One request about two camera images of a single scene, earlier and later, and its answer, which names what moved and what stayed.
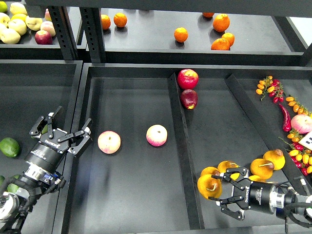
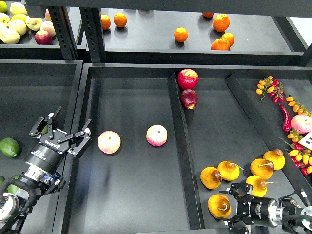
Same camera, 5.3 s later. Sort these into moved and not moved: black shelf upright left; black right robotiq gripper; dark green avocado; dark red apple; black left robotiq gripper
Moved: black right robotiq gripper
Not moved: black left robotiq gripper; dark red apple; dark green avocado; black shelf upright left
